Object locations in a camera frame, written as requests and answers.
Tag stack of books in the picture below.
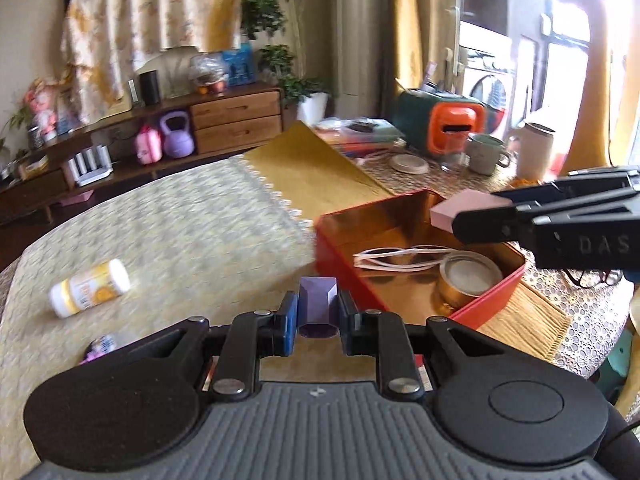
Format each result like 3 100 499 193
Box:
312 117 409 159

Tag cream canister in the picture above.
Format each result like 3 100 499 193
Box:
516 121 559 182

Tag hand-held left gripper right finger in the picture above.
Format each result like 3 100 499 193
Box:
337 290 486 395

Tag grey-green mug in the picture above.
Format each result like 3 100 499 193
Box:
464 133 514 176

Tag green potted plant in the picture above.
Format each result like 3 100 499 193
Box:
240 0 332 124

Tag purple kettlebell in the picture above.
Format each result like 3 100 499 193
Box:
159 111 195 159

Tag black speaker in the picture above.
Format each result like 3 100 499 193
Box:
138 71 162 107

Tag pink block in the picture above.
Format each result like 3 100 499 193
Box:
430 189 514 232

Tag clear bag of fruit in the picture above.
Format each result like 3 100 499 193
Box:
188 54 229 96

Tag round cream lid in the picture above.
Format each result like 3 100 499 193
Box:
389 153 430 175

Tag floral curtain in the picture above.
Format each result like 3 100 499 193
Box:
61 0 247 127

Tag golden fringed cloth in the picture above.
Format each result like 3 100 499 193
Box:
244 120 572 362

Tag clear drinking glass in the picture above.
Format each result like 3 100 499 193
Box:
440 141 469 172

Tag white router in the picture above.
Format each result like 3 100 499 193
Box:
67 144 114 186

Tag white lace tablecloth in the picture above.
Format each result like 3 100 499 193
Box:
357 149 636 382

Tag green and orange appliance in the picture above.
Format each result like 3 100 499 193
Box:
392 87 489 159

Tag wooden sideboard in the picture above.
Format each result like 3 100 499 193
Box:
0 82 286 223

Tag round gold tin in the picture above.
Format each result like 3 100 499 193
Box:
438 252 504 311

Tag cream quilted tablecloth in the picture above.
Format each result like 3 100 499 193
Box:
0 152 321 461

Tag white washing machine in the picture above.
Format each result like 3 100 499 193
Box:
461 54 517 127

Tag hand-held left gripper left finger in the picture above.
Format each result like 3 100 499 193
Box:
155 290 300 396

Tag pink doll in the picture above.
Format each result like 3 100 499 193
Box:
24 77 62 142

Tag golden curtain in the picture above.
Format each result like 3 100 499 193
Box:
389 0 464 107

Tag pink tube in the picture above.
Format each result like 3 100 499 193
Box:
79 334 121 366

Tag black eyeglasses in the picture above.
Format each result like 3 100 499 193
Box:
564 266 624 289

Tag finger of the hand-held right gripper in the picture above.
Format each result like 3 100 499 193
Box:
452 189 640 245
492 170 635 206

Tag purple hexagonal box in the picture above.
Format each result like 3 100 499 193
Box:
298 276 340 339

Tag white sunglasses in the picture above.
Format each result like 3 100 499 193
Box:
353 245 469 272

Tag white and yellow bottle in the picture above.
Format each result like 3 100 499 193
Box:
48 259 132 319

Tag pink toy backpack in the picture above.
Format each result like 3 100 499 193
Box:
135 125 164 165

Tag blue box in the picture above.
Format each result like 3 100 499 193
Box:
221 44 257 86

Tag red box with gold inside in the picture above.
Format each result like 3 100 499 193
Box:
314 189 527 332

